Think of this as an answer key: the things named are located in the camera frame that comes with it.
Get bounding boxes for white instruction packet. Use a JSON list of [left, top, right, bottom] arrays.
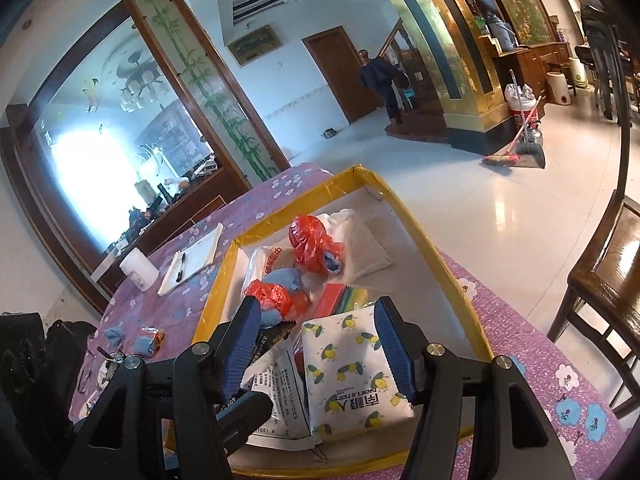
[[242, 339, 318, 452]]

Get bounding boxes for black snack packet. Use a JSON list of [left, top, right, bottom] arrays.
[[250, 321, 296, 364]]

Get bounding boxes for lemon print tissue pack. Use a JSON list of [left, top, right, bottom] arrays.
[[302, 306, 414, 441]]

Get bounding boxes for small red bag blue sock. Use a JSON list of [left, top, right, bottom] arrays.
[[244, 268, 311, 328]]

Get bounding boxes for colourful bags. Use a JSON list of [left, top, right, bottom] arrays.
[[309, 283, 370, 318]]

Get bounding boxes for large red plastic bag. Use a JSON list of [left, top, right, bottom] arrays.
[[288, 214, 345, 275]]

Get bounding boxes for white towel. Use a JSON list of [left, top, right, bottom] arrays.
[[318, 209, 393, 283]]

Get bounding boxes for small electric motor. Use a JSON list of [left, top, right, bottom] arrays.
[[96, 346, 127, 389]]

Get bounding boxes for blue orange cloth pack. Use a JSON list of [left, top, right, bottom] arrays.
[[131, 326, 165, 359]]

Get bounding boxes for blue sock on table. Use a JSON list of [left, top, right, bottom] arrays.
[[103, 326, 125, 349]]

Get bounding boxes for yellow taped cardboard tray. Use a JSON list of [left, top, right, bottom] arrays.
[[194, 165, 492, 479]]

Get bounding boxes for black bag on seat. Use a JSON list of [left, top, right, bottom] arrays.
[[1, 312, 96, 479]]

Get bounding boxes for purple floral tablecloth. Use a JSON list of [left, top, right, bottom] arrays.
[[67, 162, 626, 480]]

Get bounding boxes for black pen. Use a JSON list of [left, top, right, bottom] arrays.
[[176, 252, 186, 283]]

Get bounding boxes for wooden chair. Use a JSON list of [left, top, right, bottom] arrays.
[[547, 0, 639, 418]]

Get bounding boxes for white printed plastic bag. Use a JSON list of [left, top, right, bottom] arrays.
[[244, 246, 302, 290]]

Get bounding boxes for white plastic jar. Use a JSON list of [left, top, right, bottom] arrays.
[[119, 247, 160, 292]]

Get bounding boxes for white notepad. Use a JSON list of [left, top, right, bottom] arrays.
[[157, 223, 224, 296]]

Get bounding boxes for wooden counter with clutter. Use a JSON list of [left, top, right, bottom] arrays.
[[98, 167, 250, 294]]

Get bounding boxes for broom and dustpan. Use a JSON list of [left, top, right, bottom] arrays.
[[482, 70, 547, 169]]

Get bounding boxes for brown wooden door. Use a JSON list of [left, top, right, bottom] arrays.
[[303, 26, 380, 124]]

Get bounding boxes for person in dark jacket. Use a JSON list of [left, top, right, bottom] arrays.
[[358, 49, 408, 126]]

